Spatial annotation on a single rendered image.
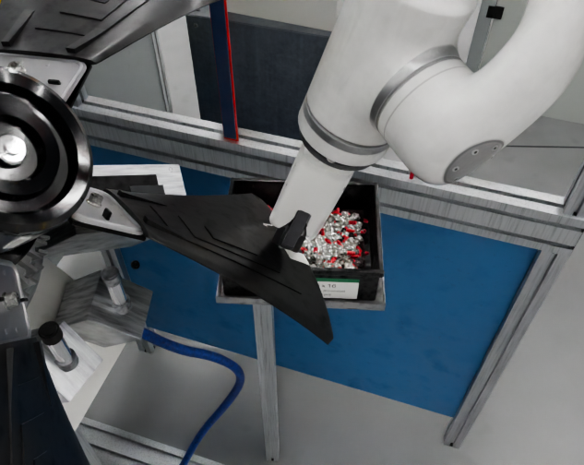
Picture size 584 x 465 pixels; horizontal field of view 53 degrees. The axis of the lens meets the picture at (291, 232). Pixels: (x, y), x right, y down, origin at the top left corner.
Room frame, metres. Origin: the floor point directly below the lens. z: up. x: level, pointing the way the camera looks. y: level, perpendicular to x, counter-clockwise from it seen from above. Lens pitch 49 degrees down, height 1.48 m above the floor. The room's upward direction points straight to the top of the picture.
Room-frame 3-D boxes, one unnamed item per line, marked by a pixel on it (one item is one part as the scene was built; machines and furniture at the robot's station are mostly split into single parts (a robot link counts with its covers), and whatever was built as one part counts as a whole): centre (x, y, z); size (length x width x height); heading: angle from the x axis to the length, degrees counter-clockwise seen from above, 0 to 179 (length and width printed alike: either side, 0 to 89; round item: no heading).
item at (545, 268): (0.58, -0.41, 0.39); 0.04 x 0.04 x 0.78; 72
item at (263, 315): (0.54, 0.05, 0.40); 0.03 x 0.03 x 0.80; 87
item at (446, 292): (0.72, 0.00, 0.45); 0.82 x 0.01 x 0.66; 72
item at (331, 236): (0.54, -0.02, 0.83); 0.19 x 0.14 x 0.04; 87
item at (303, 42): (1.11, 0.01, 0.47); 0.30 x 0.30 x 0.93; 73
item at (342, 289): (0.54, -0.01, 0.85); 0.22 x 0.17 x 0.07; 87
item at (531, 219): (0.72, 0.00, 0.82); 0.90 x 0.04 x 0.08; 72
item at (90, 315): (0.38, 0.22, 0.91); 0.12 x 0.08 x 0.12; 72
